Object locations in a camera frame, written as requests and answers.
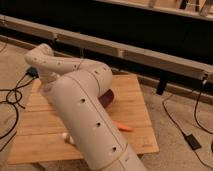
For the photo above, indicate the orange carrot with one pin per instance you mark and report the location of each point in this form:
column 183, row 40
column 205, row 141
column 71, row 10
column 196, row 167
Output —
column 123, row 127

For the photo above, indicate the black power adapter right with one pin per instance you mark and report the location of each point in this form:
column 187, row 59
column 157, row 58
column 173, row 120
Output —
column 192, row 141

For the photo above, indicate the black power adapter left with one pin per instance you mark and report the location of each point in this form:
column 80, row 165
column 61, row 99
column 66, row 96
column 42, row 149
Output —
column 31, row 71

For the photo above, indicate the dark purple bowl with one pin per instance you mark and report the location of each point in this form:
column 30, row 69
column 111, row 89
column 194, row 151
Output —
column 106, row 98

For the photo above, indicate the black power adapter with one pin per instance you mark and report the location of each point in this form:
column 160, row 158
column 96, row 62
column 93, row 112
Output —
column 31, row 71
column 192, row 141

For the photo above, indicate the long wooden beam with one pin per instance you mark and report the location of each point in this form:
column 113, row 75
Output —
column 143, row 56

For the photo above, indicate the white plastic bottle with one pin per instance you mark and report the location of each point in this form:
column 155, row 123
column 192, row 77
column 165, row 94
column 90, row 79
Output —
column 67, row 138

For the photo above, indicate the wooden table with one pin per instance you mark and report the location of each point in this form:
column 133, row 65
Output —
column 39, row 135

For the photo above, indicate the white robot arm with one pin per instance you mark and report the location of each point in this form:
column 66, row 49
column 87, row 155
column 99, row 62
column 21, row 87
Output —
column 73, row 86

